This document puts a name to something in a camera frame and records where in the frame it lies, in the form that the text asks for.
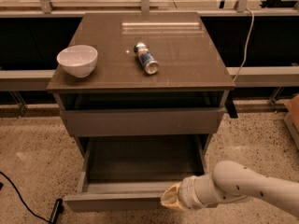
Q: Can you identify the white ceramic bowl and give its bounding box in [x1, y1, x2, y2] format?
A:
[57, 45, 98, 77]

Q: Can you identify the blue silver soda can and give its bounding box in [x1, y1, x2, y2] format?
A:
[134, 42, 159, 75]

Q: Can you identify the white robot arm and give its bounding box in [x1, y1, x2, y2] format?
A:
[161, 161, 299, 217]

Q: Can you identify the grey drawer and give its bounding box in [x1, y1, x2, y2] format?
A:
[61, 108, 225, 137]
[64, 134, 206, 212]

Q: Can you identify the black floor cable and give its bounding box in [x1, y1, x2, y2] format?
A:
[0, 171, 53, 224]

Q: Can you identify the grey top drawer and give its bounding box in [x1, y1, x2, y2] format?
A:
[61, 108, 225, 137]

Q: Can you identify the cardboard box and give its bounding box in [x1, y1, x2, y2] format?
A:
[284, 94, 299, 149]

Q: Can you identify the black floor plug block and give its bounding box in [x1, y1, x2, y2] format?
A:
[49, 199, 64, 224]

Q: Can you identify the white cable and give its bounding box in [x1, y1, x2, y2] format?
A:
[232, 7, 255, 83]

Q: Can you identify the grey drawer cabinet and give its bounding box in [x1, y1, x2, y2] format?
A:
[46, 11, 235, 161]

